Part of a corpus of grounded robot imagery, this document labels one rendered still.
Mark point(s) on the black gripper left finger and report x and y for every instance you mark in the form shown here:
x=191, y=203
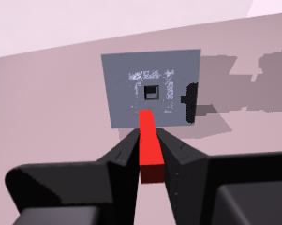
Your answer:
x=111, y=185

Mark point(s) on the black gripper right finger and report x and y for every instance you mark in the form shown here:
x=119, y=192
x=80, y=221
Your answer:
x=192, y=177

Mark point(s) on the grey sloped panel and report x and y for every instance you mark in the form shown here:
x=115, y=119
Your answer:
x=165, y=82

